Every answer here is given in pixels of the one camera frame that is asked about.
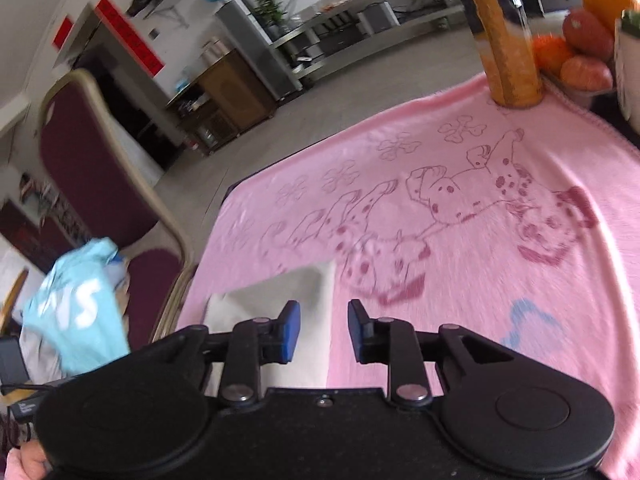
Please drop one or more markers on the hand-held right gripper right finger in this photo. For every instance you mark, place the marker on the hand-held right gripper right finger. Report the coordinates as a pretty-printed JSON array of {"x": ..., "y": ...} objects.
[{"x": 357, "y": 332}]

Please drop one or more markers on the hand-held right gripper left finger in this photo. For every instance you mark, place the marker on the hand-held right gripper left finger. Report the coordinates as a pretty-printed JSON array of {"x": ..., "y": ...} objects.
[{"x": 290, "y": 332}]

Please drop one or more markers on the beige sweatshirt with dark cuffs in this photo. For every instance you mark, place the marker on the beige sweatshirt with dark cuffs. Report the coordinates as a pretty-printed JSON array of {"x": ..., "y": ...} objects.
[{"x": 300, "y": 285}]

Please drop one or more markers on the light blue printed T-shirt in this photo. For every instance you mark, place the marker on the light blue printed T-shirt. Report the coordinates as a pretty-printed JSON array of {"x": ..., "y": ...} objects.
[{"x": 85, "y": 320}]

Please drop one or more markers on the white garment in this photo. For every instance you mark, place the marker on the white garment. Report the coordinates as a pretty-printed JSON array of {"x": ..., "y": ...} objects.
[{"x": 40, "y": 360}]

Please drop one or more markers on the salmon pink garment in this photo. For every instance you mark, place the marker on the salmon pink garment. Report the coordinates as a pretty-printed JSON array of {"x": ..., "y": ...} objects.
[{"x": 27, "y": 462}]

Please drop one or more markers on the pink printed blanket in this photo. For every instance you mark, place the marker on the pink printed blanket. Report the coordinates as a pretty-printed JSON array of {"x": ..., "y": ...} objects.
[{"x": 475, "y": 285}]

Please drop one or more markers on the shoe rack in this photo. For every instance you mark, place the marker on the shoe rack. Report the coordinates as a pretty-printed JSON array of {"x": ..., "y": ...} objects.
[{"x": 50, "y": 205}]

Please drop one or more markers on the low dark wooden cabinet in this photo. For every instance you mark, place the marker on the low dark wooden cabinet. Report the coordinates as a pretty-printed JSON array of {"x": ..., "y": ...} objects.
[{"x": 200, "y": 125}]

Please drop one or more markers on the brown wooden cabinet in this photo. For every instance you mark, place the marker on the brown wooden cabinet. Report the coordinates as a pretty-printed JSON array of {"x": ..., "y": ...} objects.
[{"x": 235, "y": 90}]

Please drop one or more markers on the tall grey floor speaker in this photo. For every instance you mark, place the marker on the tall grey floor speaker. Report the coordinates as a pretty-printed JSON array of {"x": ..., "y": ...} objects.
[{"x": 255, "y": 50}]

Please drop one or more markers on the grey television stand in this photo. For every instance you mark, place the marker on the grey television stand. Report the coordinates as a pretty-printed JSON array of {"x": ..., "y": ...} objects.
[{"x": 340, "y": 25}]

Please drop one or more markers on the orange giraffe figurine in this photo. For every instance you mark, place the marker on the orange giraffe figurine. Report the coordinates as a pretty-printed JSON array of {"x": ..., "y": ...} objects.
[{"x": 510, "y": 60}]

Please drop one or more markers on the small grey speaker box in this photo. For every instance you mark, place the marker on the small grey speaker box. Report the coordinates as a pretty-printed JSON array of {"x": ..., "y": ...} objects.
[{"x": 378, "y": 16}]

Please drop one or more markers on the green potted plant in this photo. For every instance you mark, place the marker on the green potted plant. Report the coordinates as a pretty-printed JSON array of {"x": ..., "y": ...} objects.
[{"x": 270, "y": 10}]

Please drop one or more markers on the metal fruit tray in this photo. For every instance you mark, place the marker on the metal fruit tray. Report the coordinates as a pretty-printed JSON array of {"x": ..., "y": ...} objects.
[{"x": 580, "y": 96}]

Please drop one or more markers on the short red banner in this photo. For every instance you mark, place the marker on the short red banner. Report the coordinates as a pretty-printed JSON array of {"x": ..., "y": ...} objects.
[{"x": 63, "y": 32}]

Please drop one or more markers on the small tangerine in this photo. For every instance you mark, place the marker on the small tangerine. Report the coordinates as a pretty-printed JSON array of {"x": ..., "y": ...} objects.
[{"x": 550, "y": 55}]

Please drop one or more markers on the long red banner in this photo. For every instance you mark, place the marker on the long red banner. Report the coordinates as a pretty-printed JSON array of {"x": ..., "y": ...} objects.
[{"x": 130, "y": 35}]

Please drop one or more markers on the red apple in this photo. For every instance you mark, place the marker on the red apple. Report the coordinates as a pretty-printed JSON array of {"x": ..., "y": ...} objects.
[{"x": 586, "y": 74}]

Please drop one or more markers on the red mango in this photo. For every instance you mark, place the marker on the red mango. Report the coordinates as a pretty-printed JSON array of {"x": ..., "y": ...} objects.
[{"x": 587, "y": 35}]

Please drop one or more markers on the white cup with green lid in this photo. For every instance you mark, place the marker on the white cup with green lid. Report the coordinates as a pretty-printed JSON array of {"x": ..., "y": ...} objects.
[{"x": 629, "y": 70}]

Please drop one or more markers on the maroon chair with gold frame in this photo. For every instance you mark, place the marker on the maroon chair with gold frame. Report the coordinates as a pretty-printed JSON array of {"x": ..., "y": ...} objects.
[{"x": 95, "y": 160}]

